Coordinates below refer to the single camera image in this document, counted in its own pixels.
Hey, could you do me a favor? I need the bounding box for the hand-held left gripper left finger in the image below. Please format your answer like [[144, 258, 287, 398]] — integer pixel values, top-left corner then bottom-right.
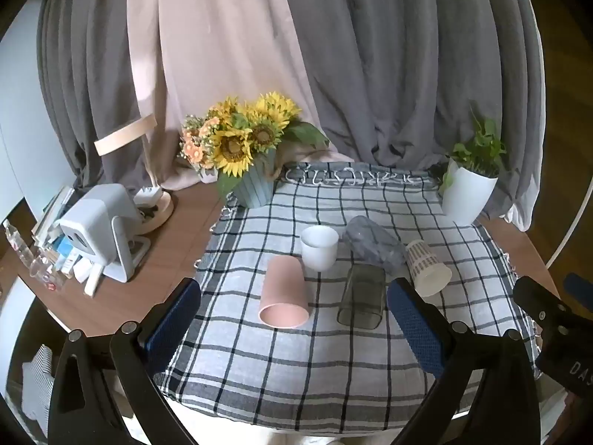
[[47, 277, 202, 445]]

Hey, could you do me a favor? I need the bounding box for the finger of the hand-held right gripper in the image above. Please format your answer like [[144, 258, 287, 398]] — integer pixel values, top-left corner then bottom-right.
[[564, 273, 593, 312], [512, 276, 572, 331]]

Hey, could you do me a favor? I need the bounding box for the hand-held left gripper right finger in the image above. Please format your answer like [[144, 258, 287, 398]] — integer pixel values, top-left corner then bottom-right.
[[387, 277, 542, 445]]

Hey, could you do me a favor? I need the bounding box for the white cup with dotted pattern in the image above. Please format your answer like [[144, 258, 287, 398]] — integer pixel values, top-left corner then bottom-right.
[[405, 240, 453, 298]]

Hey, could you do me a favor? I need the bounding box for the smoky clear glass cup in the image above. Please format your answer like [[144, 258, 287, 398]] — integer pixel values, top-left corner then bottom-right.
[[336, 264, 387, 327]]

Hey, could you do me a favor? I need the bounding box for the clear glass lying down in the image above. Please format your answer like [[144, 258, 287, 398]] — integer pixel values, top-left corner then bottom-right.
[[343, 215, 408, 275]]

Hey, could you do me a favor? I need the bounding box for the pink cup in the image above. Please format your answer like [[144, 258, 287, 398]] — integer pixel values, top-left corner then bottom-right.
[[258, 256, 310, 331]]

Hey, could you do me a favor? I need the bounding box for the white curved pole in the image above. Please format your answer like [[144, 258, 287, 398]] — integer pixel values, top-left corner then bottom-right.
[[545, 195, 593, 270]]

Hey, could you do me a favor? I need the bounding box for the white tube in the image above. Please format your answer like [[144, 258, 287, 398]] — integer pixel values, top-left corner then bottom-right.
[[84, 263, 104, 297]]

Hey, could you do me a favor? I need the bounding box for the white plant pot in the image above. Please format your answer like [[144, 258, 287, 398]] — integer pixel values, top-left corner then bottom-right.
[[441, 158, 499, 225]]

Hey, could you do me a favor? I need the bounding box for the white boxy device on stand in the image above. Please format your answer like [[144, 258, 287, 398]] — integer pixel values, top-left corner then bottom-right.
[[54, 184, 151, 283]]

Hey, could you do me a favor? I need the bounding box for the black and white checked cloth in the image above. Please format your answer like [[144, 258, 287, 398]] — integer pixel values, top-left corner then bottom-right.
[[153, 161, 543, 427]]

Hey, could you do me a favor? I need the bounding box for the white power adapter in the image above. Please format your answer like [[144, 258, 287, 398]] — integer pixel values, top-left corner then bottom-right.
[[133, 185, 164, 208]]

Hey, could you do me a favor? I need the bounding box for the small bottle with red label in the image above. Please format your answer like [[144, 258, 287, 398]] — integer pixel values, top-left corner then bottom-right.
[[30, 251, 64, 291]]

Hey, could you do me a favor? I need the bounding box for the striped cloth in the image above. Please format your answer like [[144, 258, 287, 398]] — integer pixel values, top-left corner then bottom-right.
[[20, 344, 59, 421]]

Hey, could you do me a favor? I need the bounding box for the blue ribbed vase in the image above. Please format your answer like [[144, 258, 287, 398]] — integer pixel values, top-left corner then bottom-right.
[[227, 151, 277, 208]]

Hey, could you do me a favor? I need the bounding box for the wooden desk lamp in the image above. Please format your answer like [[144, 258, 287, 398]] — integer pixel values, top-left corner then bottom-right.
[[94, 114, 175, 235]]

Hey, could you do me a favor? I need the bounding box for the green potted plant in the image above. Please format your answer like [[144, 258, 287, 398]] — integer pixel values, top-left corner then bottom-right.
[[438, 106, 508, 195]]

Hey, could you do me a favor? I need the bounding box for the stack of books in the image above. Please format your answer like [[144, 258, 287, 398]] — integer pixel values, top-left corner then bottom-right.
[[32, 185, 75, 247]]

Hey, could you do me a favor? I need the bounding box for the clear plastic bottle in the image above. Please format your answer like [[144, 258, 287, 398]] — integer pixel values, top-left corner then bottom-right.
[[2, 220, 36, 270]]

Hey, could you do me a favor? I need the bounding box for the sunflower bouquet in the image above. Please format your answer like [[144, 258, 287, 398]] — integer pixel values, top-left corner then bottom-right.
[[178, 92, 331, 198]]

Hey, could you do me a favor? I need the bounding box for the grey curtain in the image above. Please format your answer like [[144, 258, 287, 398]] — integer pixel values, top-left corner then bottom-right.
[[278, 0, 546, 233], [36, 0, 155, 192]]

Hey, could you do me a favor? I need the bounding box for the pink curtain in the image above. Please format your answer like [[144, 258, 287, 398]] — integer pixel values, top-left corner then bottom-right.
[[126, 0, 335, 192]]

